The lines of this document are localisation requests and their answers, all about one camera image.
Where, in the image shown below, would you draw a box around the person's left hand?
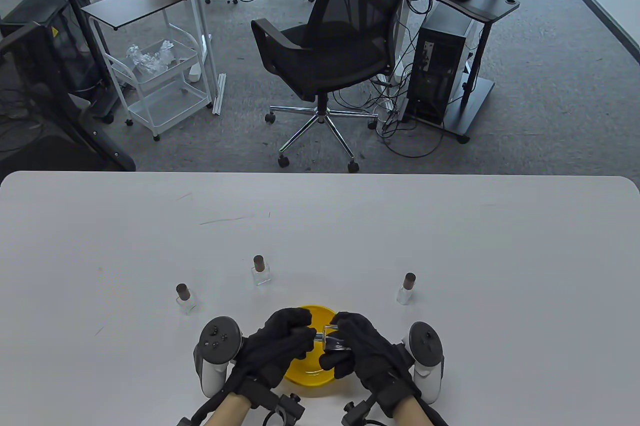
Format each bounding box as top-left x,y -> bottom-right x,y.
231,307 -> 317,392

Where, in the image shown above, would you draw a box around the person's right hand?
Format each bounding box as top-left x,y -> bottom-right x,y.
320,312 -> 423,418

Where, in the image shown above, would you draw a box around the person's left forearm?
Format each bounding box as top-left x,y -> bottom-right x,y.
202,394 -> 251,426

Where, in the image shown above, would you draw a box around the person's right forearm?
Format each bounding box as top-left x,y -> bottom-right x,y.
392,396 -> 436,426

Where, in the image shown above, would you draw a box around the yellow bowl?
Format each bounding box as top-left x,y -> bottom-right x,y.
282,304 -> 341,387

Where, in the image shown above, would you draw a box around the black and white tracking controller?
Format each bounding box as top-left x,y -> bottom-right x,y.
194,316 -> 244,399
408,321 -> 446,405

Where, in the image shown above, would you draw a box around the white metal utility cart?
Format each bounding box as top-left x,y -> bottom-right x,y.
89,11 -> 215,142

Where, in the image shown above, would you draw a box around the black computer tower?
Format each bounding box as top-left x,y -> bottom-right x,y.
406,2 -> 476,127

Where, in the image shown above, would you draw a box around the crumpled clear plastic wrap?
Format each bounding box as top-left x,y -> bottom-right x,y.
126,39 -> 176,73

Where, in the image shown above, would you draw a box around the black mesh office chair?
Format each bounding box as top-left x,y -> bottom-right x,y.
251,0 -> 430,172

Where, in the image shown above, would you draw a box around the black mobile computer stand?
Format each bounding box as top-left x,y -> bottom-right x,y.
397,0 -> 521,143

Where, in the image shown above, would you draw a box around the dark wooden cart top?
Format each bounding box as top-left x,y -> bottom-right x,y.
81,0 -> 192,31

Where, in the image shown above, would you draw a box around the black equipment cabinet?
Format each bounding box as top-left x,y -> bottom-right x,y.
0,0 -> 108,97

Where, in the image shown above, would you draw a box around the black stand pole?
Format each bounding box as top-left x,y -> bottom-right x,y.
46,0 -> 121,124

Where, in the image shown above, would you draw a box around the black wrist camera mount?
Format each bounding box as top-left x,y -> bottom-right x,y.
252,389 -> 307,426
341,400 -> 381,426

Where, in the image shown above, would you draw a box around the black floor cables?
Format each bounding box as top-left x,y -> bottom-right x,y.
332,64 -> 446,159

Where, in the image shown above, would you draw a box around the white metal frame desk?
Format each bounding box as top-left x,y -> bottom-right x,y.
131,0 -> 460,115

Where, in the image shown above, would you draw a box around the large black equipment frame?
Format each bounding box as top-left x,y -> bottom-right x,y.
0,21 -> 137,172

